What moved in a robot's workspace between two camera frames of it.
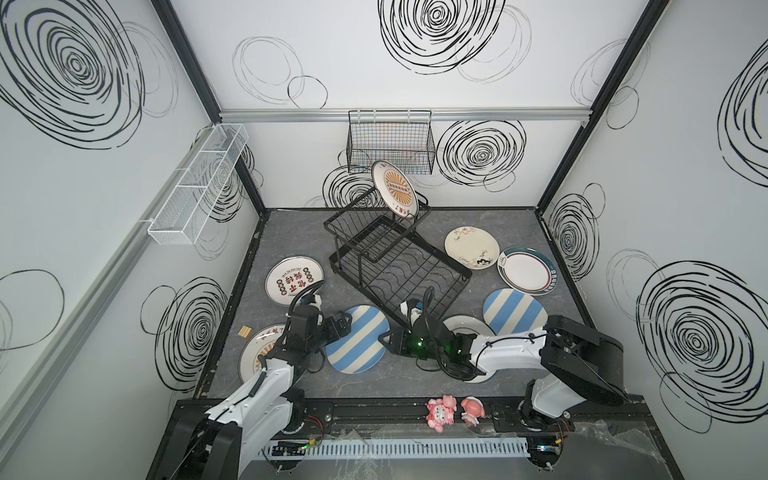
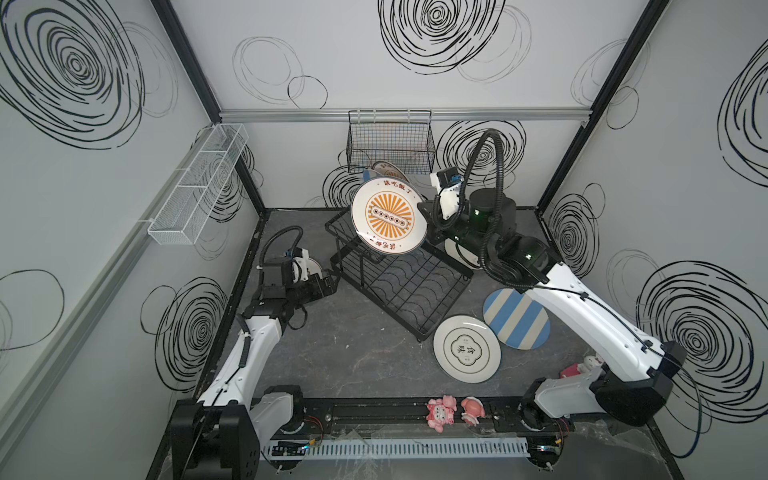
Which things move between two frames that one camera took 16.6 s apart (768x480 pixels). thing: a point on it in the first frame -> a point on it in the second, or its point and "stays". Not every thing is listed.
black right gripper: (405, 339) -> (432, 212)
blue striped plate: (509, 311) stays
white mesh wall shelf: (180, 221) stays
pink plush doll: (441, 412) stays
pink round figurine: (473, 409) stays
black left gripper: (335, 327) -> (324, 283)
